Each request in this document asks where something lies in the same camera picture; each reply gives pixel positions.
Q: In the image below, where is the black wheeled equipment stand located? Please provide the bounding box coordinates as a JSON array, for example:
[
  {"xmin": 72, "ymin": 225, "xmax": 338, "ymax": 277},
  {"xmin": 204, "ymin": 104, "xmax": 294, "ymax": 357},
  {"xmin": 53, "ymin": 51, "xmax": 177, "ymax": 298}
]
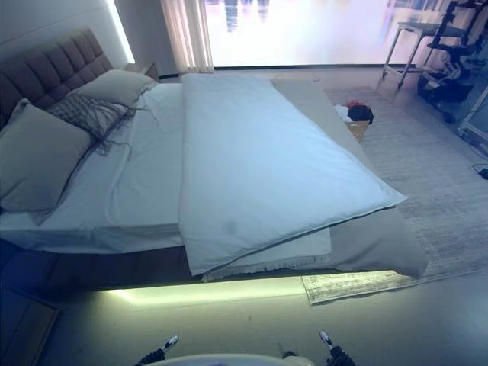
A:
[{"xmin": 416, "ymin": 0, "xmax": 488, "ymax": 124}]

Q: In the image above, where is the glowing wall light strip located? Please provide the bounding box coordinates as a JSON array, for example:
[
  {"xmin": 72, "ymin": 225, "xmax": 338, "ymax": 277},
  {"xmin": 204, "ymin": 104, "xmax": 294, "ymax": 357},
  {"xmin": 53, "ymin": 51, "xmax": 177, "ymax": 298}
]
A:
[{"xmin": 103, "ymin": 0, "xmax": 137, "ymax": 65}]

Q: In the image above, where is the dark wooden nightstand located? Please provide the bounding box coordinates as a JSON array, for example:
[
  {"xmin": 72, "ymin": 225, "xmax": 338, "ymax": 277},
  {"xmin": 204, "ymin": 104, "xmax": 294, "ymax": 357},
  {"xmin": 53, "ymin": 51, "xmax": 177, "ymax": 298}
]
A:
[{"xmin": 0, "ymin": 292, "xmax": 63, "ymax": 366}]

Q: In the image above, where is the white garment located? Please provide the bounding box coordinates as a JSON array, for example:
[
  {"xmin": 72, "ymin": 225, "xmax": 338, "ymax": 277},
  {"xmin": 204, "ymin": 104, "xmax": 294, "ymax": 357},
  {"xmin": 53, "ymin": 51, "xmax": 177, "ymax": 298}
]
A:
[{"xmin": 334, "ymin": 103, "xmax": 352, "ymax": 123}]

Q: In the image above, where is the brown tufted headboard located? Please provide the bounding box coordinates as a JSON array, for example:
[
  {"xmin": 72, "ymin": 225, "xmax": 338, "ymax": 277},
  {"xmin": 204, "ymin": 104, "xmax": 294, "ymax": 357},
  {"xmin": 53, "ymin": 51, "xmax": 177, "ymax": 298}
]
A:
[{"xmin": 0, "ymin": 27, "xmax": 116, "ymax": 131}]

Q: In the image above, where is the beige curtain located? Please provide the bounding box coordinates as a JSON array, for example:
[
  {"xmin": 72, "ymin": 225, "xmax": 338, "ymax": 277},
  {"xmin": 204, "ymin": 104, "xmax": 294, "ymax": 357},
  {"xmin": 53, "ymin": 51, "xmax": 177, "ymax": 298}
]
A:
[{"xmin": 159, "ymin": 0, "xmax": 215, "ymax": 74}]

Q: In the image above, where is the beige bed blanket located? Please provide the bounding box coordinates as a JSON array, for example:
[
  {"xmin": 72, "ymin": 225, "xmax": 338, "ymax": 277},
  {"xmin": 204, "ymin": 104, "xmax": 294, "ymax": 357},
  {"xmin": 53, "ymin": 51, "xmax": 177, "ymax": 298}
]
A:
[{"xmin": 270, "ymin": 75, "xmax": 429, "ymax": 280}]

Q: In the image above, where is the wicker laundry basket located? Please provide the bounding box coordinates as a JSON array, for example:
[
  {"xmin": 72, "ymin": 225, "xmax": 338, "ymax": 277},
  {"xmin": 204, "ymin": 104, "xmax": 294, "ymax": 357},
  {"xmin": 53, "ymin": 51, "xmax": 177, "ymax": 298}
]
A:
[{"xmin": 344, "ymin": 118, "xmax": 373, "ymax": 145}]

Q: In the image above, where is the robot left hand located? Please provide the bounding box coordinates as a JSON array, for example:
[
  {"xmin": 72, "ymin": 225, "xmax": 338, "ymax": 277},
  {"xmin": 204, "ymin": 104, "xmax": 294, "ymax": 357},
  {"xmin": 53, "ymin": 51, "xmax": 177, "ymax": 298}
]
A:
[{"xmin": 136, "ymin": 335, "xmax": 179, "ymax": 366}]

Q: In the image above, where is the black garment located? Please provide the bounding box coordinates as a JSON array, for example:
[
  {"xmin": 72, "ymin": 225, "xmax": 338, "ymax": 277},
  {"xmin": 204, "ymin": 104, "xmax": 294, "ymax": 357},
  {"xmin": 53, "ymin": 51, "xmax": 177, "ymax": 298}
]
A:
[{"xmin": 347, "ymin": 105, "xmax": 377, "ymax": 125}]

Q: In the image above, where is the white fringed throw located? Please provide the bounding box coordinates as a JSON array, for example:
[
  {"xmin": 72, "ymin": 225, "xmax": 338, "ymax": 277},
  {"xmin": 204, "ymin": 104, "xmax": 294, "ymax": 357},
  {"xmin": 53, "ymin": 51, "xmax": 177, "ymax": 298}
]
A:
[{"xmin": 201, "ymin": 227, "xmax": 333, "ymax": 284}]

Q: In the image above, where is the metal framed box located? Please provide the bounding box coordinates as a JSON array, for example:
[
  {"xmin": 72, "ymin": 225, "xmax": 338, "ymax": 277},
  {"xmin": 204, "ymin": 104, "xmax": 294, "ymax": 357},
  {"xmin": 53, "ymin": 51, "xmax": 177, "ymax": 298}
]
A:
[{"xmin": 457, "ymin": 101, "xmax": 488, "ymax": 154}]

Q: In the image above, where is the light patterned rug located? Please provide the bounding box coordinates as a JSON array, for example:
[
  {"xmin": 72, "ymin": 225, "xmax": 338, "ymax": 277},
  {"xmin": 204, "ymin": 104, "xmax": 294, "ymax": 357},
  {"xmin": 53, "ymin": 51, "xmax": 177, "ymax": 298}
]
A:
[{"xmin": 300, "ymin": 85, "xmax": 488, "ymax": 307}]

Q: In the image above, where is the large beige pillow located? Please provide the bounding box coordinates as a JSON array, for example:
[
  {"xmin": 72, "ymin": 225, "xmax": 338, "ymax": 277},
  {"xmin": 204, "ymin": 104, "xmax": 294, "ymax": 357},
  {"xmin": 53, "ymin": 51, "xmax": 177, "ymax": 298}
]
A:
[{"xmin": 0, "ymin": 98, "xmax": 96, "ymax": 215}]

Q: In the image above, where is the bed with brown headboard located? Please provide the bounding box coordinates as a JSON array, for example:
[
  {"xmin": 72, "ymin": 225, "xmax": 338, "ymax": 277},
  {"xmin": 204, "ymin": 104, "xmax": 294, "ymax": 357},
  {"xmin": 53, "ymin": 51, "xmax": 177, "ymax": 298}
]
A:
[{"xmin": 0, "ymin": 82, "xmax": 188, "ymax": 255}]

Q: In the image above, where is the metal frame table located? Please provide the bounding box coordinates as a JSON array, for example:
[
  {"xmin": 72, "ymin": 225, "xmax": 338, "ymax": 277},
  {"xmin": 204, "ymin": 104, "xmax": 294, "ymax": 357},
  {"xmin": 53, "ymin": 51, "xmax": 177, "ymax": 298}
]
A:
[{"xmin": 382, "ymin": 20, "xmax": 448, "ymax": 91}]

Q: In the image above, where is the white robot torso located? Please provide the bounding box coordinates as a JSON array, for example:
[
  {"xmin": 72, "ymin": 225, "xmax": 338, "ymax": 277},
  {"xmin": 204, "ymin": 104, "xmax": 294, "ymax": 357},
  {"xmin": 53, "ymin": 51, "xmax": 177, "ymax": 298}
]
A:
[{"xmin": 167, "ymin": 352, "xmax": 307, "ymax": 366}]

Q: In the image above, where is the white duvet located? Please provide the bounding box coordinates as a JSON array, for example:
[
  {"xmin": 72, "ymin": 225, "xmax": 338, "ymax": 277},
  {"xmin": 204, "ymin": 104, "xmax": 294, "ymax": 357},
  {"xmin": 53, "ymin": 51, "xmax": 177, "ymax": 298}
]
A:
[{"xmin": 178, "ymin": 72, "xmax": 410, "ymax": 278}]

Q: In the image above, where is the grey fringed decorative pillow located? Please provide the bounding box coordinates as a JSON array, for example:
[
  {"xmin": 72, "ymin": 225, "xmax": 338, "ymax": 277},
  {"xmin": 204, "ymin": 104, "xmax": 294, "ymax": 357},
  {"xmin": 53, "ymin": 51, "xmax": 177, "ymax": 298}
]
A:
[{"xmin": 46, "ymin": 92, "xmax": 149, "ymax": 158}]

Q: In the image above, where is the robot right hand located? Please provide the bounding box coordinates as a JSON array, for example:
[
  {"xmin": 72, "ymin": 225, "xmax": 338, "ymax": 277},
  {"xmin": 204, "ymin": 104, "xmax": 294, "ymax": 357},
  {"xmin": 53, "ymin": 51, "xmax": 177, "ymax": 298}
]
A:
[{"xmin": 318, "ymin": 330, "xmax": 352, "ymax": 366}]

